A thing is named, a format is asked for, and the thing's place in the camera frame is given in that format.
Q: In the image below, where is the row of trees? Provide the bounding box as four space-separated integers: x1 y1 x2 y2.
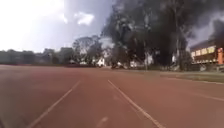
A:
0 0 224 72

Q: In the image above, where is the long multi-storey building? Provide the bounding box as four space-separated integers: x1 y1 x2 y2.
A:
189 39 224 66

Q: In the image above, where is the grass strip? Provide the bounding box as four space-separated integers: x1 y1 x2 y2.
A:
133 69 224 85

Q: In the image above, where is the red running track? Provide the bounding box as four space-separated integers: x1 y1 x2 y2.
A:
0 64 224 128

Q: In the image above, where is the small white building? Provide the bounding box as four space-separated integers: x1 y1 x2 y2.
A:
94 57 107 68

